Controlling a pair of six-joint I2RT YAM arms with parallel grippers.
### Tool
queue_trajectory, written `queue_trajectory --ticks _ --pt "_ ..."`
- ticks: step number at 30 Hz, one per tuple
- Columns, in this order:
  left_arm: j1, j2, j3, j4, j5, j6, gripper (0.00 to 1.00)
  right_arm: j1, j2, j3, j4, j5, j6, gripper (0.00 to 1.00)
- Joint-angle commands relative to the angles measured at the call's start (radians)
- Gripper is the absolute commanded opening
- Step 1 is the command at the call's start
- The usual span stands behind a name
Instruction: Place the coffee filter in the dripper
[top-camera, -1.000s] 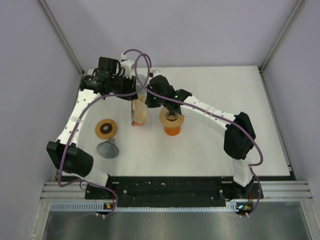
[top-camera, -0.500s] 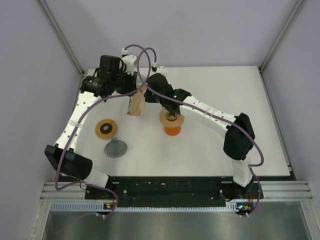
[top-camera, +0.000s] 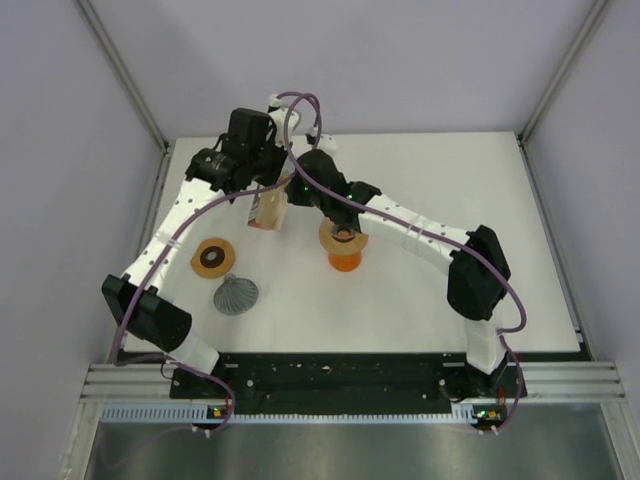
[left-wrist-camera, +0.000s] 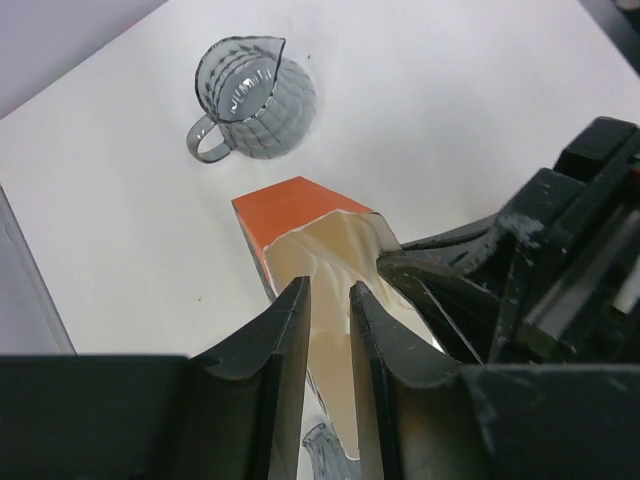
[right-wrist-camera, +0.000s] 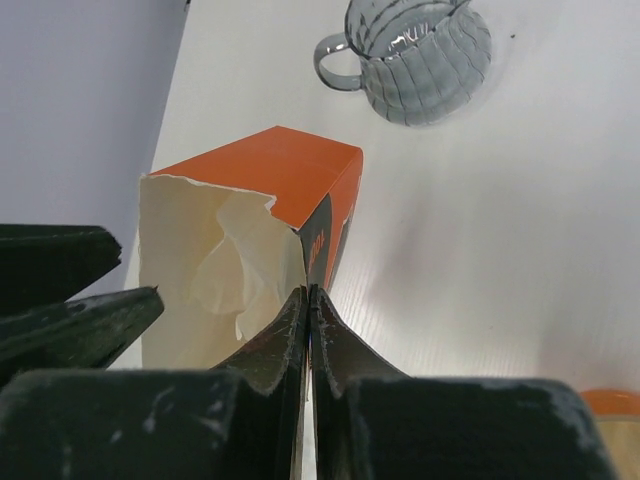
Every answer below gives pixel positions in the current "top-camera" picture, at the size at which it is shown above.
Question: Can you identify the corner aluminium post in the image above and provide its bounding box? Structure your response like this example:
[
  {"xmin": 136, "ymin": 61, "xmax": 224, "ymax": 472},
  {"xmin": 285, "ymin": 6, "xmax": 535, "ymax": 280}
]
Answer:
[
  {"xmin": 517, "ymin": 0, "xmax": 614, "ymax": 146},
  {"xmin": 74, "ymin": 0, "xmax": 174, "ymax": 151}
]

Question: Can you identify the orange coffee filter box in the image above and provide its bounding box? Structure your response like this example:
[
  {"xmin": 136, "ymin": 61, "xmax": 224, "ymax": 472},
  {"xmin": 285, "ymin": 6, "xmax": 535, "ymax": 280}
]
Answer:
[{"xmin": 247, "ymin": 170, "xmax": 290, "ymax": 231}]

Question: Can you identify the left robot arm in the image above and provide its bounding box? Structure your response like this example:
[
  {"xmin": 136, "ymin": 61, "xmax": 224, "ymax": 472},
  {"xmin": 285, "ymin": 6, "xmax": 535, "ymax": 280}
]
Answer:
[{"xmin": 101, "ymin": 102, "xmax": 299, "ymax": 397}]

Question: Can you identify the right corner aluminium post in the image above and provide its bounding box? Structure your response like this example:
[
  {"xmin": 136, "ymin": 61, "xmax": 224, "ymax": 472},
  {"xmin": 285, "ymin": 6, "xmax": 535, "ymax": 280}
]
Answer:
[{"xmin": 517, "ymin": 0, "xmax": 614, "ymax": 146}]

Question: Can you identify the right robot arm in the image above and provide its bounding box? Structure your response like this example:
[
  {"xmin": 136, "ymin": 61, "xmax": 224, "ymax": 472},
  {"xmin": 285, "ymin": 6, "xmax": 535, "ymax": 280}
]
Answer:
[{"xmin": 287, "ymin": 149, "xmax": 511, "ymax": 396}]

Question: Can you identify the orange glass carafe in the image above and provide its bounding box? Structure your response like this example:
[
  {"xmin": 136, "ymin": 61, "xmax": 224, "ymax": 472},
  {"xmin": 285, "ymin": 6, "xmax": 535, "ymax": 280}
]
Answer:
[{"xmin": 328, "ymin": 252, "xmax": 362, "ymax": 273}]

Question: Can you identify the grey ribbed dripper cone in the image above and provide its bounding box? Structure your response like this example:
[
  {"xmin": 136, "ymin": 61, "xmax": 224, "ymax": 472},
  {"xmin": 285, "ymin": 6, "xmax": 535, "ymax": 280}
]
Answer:
[{"xmin": 213, "ymin": 274, "xmax": 259, "ymax": 316}]

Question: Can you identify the aluminium frame rail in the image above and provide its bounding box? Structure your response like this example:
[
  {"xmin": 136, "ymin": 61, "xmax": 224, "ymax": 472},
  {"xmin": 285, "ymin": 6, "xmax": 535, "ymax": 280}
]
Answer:
[{"xmin": 81, "ymin": 362, "xmax": 627, "ymax": 403}]

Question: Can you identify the wooden dripper ring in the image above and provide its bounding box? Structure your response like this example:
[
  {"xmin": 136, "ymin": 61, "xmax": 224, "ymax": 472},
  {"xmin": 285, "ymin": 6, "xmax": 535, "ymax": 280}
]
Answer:
[{"xmin": 317, "ymin": 222, "xmax": 370, "ymax": 256}]

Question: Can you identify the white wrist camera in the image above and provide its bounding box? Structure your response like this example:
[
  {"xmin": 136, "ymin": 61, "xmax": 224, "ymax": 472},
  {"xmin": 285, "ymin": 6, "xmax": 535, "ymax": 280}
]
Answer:
[
  {"xmin": 268, "ymin": 94, "xmax": 301, "ymax": 147},
  {"xmin": 305, "ymin": 128, "xmax": 338, "ymax": 156}
]

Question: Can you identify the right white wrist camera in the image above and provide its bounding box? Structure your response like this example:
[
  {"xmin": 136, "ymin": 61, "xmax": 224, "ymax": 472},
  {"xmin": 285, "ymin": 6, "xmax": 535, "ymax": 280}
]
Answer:
[{"xmin": 305, "ymin": 128, "xmax": 338, "ymax": 156}]

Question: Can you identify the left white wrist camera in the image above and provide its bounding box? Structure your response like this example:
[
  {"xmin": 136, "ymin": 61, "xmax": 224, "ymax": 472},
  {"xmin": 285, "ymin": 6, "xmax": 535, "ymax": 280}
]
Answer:
[{"xmin": 268, "ymin": 94, "xmax": 301, "ymax": 147}]

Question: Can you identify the grey slotted cable duct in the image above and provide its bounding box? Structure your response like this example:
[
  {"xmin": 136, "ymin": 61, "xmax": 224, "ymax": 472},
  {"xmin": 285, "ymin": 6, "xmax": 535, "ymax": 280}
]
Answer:
[{"xmin": 100, "ymin": 403, "xmax": 502, "ymax": 425}]

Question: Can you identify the left corner aluminium post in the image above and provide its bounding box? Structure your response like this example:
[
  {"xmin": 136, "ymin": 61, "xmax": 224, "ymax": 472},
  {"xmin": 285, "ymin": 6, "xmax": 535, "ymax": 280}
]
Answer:
[{"xmin": 74, "ymin": 0, "xmax": 174, "ymax": 151}]

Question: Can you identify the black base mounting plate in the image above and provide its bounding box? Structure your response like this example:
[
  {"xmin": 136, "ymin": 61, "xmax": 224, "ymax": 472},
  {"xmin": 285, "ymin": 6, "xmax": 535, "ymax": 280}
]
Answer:
[{"xmin": 170, "ymin": 353, "xmax": 527, "ymax": 416}]

